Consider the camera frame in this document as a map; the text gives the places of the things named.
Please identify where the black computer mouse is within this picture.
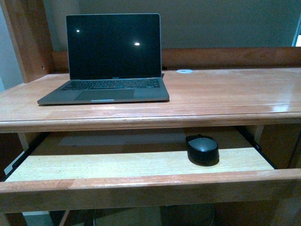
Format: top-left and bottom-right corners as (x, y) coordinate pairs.
(186, 134), (220, 167)

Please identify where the grey open laptop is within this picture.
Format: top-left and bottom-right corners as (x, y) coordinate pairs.
(38, 13), (169, 105)

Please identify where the wooden desk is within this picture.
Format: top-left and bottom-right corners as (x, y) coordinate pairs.
(0, 0), (301, 226)

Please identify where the wooden keyboard drawer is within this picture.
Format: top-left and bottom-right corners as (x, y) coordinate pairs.
(0, 133), (301, 213)

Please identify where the white cable grommet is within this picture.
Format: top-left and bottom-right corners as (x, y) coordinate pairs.
(177, 69), (193, 73)

